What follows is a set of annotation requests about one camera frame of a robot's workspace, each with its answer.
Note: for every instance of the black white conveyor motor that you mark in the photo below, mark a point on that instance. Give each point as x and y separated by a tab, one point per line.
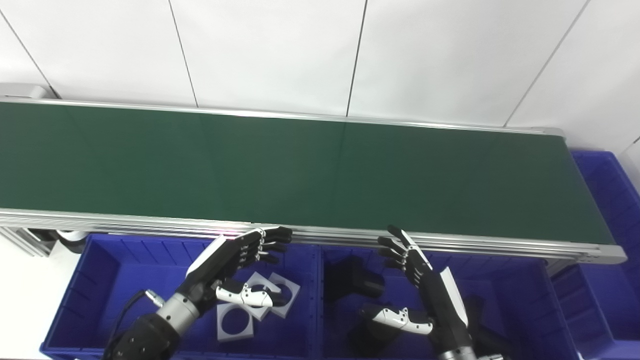
70	237

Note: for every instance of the blue plastic bin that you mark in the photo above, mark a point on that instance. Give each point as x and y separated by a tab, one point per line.
610	265
115	280
525	310

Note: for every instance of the grey conveyor end cap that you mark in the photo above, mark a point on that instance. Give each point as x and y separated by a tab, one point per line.
25	91

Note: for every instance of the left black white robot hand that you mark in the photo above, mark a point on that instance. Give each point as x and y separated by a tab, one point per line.
212	272

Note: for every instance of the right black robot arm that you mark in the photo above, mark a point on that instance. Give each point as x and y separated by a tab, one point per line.
460	354

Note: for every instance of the aluminium conveyor leg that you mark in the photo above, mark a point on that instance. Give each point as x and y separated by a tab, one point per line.
25	240

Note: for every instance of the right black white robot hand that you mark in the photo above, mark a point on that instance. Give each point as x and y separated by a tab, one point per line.
442	305

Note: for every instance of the green conveyor belt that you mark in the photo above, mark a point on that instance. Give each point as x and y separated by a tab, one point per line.
300	170
350	235

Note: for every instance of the white square part with hole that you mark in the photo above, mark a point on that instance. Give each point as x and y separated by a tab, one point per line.
292	290
257	280
222	332

